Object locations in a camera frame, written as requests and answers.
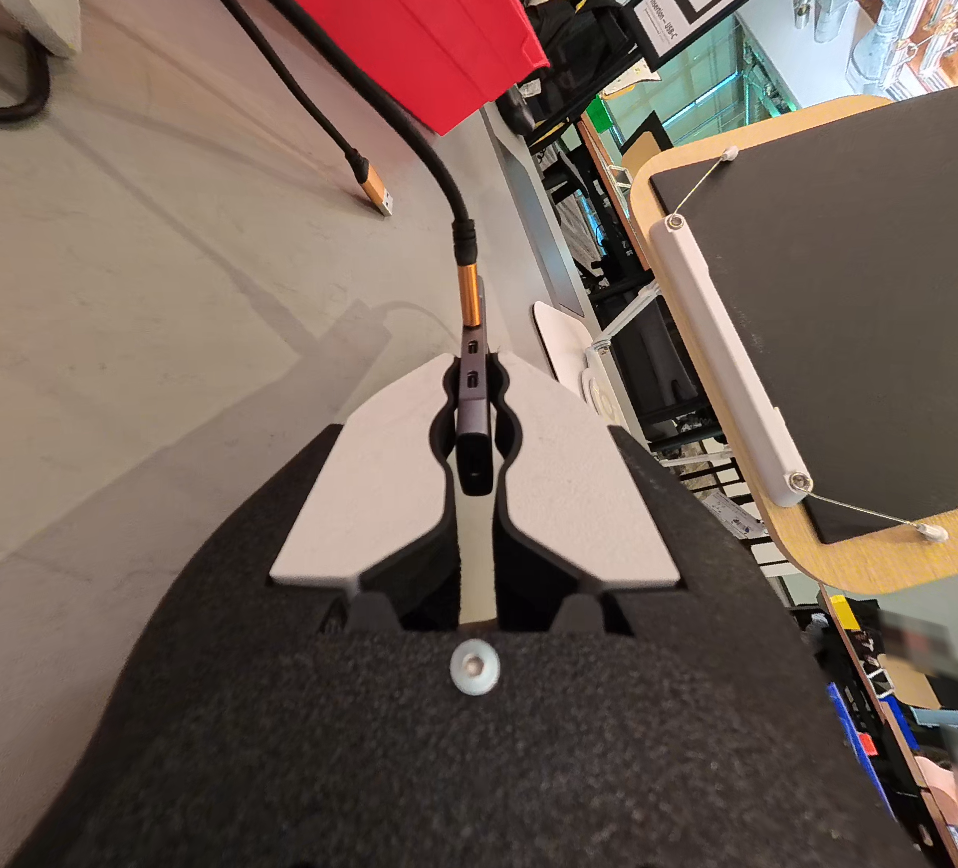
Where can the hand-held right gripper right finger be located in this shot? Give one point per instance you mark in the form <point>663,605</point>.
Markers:
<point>584,494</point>

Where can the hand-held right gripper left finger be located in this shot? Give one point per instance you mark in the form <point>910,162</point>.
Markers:
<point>359,494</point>

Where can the dark grey usb hub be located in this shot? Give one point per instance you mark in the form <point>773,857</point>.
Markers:
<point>475,449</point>

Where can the black wood-rimmed board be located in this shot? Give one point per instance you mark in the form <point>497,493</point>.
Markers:
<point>846,299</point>

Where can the red plastic bin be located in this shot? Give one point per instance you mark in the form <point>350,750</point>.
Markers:
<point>389,0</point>

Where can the blue plastic bin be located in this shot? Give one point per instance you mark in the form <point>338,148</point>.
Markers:
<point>853,733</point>

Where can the white board bracket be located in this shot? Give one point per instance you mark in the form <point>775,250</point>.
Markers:
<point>730,359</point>

